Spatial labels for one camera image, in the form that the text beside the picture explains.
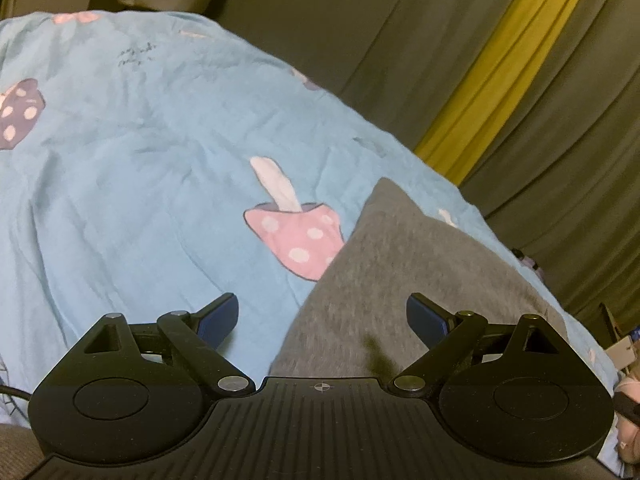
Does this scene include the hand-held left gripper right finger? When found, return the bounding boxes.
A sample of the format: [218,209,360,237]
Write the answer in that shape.
[392,293,559,396]

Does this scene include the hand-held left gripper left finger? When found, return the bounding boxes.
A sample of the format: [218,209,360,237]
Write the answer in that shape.
[82,292,257,396]

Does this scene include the grey drawstring pants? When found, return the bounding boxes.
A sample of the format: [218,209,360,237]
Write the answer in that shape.
[0,177,572,480]

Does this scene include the light blue mushroom-print bedsheet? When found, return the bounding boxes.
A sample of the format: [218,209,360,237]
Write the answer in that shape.
[0,10,623,480]

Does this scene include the cardboard box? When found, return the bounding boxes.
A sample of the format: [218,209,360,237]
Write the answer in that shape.
[600,303,640,372]

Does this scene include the pink plush slipper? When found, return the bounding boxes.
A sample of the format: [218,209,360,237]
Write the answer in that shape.
[612,374,640,463]

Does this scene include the yellow curtain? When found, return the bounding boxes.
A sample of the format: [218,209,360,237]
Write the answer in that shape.
[414,0,599,187]

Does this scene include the black cable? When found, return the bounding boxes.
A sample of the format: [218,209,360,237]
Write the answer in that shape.
[0,384,35,402]

